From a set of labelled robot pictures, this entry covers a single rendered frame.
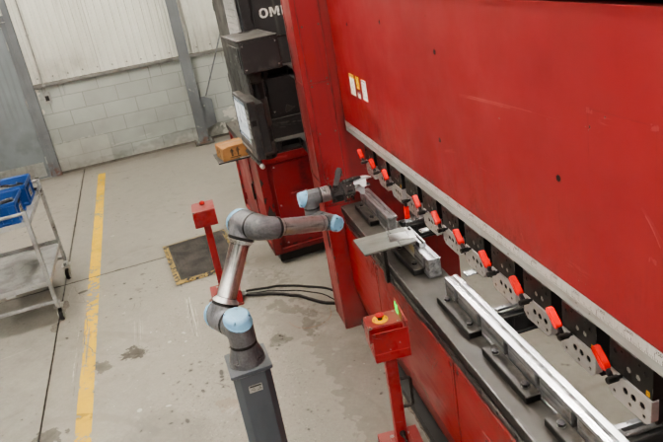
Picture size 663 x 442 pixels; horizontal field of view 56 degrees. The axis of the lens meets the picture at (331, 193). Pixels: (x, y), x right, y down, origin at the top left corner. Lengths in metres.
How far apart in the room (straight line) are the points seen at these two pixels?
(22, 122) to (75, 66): 1.06
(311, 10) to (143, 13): 6.00
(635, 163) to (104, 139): 8.67
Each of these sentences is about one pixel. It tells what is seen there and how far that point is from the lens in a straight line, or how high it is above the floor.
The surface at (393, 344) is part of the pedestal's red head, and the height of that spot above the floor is 0.74.
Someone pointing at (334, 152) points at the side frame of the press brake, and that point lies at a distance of 3.72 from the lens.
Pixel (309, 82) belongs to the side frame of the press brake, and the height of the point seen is 1.66.
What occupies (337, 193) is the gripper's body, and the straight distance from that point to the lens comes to 2.92.
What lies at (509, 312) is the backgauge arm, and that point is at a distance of 2.69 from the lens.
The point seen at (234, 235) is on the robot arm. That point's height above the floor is 1.28.
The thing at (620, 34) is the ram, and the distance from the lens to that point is 1.41.
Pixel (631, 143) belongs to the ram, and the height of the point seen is 1.86.
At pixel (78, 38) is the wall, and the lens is 9.40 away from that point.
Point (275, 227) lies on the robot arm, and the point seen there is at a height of 1.30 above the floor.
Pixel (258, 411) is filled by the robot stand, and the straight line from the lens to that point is 2.84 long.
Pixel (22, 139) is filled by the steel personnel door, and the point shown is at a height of 0.61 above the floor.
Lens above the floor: 2.32
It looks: 21 degrees down
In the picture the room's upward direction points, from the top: 10 degrees counter-clockwise
